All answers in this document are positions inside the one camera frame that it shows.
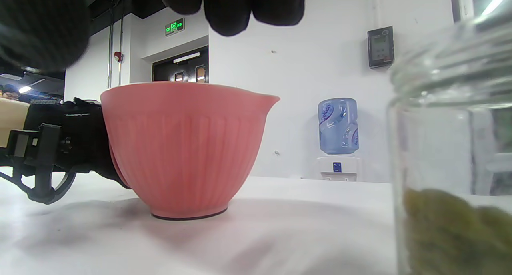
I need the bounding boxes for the person's left hand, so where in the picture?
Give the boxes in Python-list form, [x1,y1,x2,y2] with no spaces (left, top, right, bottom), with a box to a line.
[23,98,132,189]

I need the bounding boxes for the person's right hand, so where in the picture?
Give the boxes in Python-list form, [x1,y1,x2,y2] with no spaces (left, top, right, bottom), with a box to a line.
[0,0,308,73]

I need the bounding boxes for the pink ribbed pouring bowl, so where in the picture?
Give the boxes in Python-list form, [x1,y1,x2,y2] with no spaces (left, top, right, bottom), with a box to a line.
[100,81,281,221]

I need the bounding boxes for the dark double door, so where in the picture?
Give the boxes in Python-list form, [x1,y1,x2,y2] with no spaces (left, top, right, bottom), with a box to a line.
[152,46,209,84]

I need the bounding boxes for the green exit sign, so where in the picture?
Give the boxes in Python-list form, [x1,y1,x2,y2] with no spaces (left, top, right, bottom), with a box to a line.
[165,18,185,36]

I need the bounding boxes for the blue water bottle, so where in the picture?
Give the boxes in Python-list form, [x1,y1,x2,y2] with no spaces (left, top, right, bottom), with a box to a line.
[318,98,360,155]

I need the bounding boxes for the white water dispenser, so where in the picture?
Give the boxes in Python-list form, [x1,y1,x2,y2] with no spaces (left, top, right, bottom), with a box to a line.
[316,155,362,183]

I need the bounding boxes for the clear glass jar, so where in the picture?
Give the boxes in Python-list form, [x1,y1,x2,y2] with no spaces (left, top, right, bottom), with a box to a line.
[386,12,512,275]

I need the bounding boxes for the green tea leaves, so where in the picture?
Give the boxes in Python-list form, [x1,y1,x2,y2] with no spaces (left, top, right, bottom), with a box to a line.
[403,187,512,275]

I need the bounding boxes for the black wrist-mounted camera bracket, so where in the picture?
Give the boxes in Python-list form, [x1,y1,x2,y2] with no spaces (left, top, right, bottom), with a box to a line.
[0,123,77,205]

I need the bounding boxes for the grey wall pipes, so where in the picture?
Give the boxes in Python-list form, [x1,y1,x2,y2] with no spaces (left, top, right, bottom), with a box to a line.
[107,0,132,89]

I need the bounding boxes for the grey wall control box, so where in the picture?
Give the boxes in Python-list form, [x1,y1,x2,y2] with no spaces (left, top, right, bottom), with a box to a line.
[367,26,395,69]

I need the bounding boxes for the window with grey frame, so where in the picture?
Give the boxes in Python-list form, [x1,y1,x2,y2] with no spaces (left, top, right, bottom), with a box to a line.
[450,0,512,23]

